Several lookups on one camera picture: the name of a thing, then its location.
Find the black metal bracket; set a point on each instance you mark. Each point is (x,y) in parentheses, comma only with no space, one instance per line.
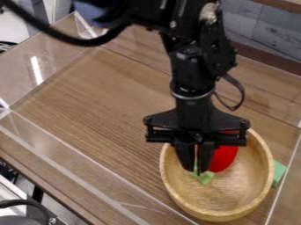
(41,214)

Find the brown wooden bowl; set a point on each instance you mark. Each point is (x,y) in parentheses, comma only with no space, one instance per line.
(234,192)

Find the red toy with green stem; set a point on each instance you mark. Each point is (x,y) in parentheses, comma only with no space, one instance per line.
(223,158)

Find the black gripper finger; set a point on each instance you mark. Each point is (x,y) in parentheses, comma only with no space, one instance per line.
(184,151)
(204,156)

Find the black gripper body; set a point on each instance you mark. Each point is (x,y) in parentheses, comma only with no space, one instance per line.
(195,121)

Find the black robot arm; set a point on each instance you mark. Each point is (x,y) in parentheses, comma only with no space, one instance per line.
(190,25)

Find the grey post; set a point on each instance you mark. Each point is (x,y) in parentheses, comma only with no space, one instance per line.
(34,7)

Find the clear acrylic tray enclosure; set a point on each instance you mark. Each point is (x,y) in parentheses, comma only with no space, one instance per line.
(72,134)

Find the green flat block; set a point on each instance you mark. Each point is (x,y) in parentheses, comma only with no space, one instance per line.
(279,170)

